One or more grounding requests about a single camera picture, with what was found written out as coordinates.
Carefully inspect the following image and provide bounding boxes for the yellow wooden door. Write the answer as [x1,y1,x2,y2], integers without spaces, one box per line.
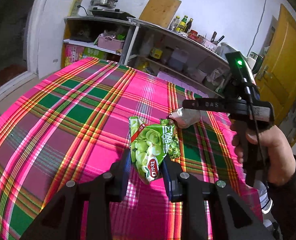
[256,5,296,125]

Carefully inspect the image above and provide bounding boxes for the clear storage container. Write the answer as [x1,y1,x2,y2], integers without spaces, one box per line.
[215,42,236,60]

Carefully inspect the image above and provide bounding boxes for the red lidded jar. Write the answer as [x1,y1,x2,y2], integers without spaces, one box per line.
[188,30,198,41]

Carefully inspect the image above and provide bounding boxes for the steel steamer pot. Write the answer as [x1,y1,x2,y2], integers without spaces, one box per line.
[90,0,119,9]

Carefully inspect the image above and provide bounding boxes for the white paper packet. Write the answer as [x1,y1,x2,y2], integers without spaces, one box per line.
[169,107,201,129]

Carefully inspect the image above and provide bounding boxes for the white metal shelf rack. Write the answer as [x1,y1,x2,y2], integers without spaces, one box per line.
[122,18,231,97]

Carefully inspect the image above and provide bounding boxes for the pink plaid tablecloth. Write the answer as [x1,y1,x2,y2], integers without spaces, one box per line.
[0,58,263,239]

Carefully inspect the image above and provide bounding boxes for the person's right hand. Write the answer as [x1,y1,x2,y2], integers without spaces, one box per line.
[230,121,296,186]

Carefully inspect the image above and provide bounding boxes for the purple liquid jug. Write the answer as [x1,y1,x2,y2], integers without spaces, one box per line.
[168,48,189,72]

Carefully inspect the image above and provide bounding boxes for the wooden side shelf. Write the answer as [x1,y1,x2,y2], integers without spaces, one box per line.
[60,16,136,68]

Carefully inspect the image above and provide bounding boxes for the dark soy sauce bottle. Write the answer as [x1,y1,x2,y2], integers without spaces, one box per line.
[184,18,193,33]

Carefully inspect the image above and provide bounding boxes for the white electric kettle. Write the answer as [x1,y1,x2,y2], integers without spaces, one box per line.
[246,51,264,74]

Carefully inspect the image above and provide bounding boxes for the power strip on wall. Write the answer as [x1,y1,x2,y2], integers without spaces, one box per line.
[68,0,83,16]

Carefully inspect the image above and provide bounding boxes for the black induction cooker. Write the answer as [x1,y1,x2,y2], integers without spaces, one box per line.
[89,7,135,21]

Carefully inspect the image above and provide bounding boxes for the green oil bottle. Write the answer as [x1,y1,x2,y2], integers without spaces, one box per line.
[175,15,188,33]

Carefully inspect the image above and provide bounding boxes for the white round trash bin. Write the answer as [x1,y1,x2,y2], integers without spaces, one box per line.
[253,180,273,215]

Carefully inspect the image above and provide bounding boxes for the pink plastic basket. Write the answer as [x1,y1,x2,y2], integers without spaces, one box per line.
[97,35,124,51]

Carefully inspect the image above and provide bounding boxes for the pink lid storage box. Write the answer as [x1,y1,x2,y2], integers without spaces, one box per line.
[157,71,208,98]

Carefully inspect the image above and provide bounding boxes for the wooden cutting board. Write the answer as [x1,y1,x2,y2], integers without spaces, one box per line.
[139,0,182,28]

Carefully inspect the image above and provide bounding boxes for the green pea snack bag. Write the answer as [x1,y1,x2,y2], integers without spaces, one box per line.
[129,116,181,184]

